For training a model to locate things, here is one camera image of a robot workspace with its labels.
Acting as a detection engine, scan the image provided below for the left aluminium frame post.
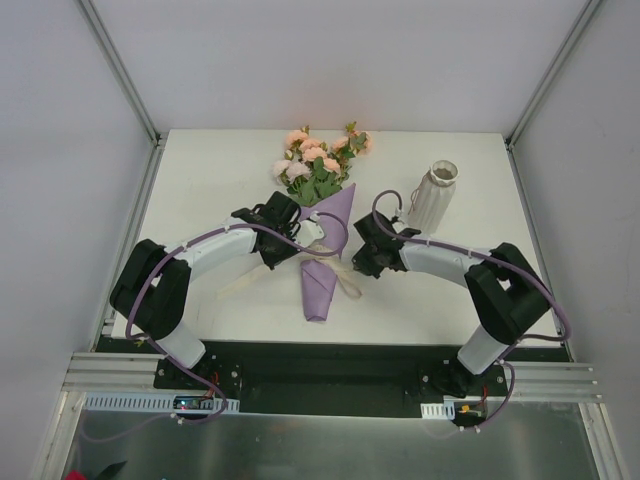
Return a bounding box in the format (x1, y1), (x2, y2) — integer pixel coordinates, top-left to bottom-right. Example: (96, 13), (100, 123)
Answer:
(74, 0), (162, 146)

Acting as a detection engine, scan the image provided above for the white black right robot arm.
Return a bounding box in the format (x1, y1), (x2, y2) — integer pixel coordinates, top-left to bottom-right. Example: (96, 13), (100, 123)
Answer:
(352, 212), (551, 398)

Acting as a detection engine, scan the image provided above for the aluminium frame post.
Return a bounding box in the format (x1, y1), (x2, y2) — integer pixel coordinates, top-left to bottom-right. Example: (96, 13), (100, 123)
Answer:
(74, 0), (162, 146)
(505, 0), (606, 152)

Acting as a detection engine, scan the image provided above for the right aluminium frame post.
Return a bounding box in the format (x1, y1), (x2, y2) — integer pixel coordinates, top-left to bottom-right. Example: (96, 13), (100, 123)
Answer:
(505, 0), (606, 152)

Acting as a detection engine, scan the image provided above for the red object at bottom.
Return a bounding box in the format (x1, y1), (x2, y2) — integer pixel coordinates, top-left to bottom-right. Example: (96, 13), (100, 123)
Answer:
(63, 470), (87, 480)

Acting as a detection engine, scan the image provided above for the right slotted cable duct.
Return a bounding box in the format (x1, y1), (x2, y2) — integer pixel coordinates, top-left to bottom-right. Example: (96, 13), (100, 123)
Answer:
(420, 399), (488, 421)

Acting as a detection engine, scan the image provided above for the left slotted cable duct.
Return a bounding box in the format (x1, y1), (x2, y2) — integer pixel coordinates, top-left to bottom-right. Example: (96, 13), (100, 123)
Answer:
(84, 393), (240, 415)

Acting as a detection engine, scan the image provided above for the white ribbed ceramic vase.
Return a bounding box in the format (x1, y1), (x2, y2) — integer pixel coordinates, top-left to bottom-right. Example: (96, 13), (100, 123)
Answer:
(408, 160), (459, 235)

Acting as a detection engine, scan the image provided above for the aluminium side rail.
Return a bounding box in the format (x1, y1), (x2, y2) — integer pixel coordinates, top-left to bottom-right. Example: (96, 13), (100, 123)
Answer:
(505, 143), (573, 360)
(87, 134), (167, 351)

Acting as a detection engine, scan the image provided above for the aluminium front frame rail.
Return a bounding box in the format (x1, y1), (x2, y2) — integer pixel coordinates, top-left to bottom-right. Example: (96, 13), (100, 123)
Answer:
(62, 353), (604, 403)

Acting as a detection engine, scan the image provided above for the right aluminium side rail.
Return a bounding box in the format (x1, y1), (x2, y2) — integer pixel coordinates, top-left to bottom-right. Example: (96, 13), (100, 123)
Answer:
(505, 143), (573, 360)

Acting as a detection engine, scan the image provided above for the slotted cable duct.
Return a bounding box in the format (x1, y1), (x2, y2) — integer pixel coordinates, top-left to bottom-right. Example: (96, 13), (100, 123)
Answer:
(84, 393), (240, 415)
(420, 399), (488, 421)

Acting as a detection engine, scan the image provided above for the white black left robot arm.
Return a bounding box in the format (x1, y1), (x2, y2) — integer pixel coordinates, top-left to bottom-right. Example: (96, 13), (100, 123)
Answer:
(109, 192), (301, 389)

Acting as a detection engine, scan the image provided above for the left aluminium side rail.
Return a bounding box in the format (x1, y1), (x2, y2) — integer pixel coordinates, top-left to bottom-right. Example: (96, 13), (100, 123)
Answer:
(87, 134), (167, 351)

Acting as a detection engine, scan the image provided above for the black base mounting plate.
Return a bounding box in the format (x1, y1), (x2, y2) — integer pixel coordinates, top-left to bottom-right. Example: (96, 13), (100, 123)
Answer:
(94, 335), (574, 417)

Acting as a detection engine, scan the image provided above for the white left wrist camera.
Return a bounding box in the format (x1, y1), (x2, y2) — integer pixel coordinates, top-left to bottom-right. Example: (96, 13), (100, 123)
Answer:
(295, 219), (325, 248)

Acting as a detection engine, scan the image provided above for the pink flower bouquet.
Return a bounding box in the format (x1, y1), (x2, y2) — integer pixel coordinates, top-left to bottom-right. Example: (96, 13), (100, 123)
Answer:
(272, 122), (373, 207)

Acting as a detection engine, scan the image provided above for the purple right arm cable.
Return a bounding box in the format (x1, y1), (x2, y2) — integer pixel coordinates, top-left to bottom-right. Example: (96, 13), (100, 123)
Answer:
(372, 190), (574, 441)

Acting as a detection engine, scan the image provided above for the purple wrapping paper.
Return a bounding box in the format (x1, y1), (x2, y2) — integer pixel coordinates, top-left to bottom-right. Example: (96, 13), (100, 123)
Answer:
(300, 185), (356, 322)

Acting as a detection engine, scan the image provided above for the cream printed ribbon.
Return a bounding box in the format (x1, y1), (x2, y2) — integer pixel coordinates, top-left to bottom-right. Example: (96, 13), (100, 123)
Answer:
(216, 254), (363, 300)

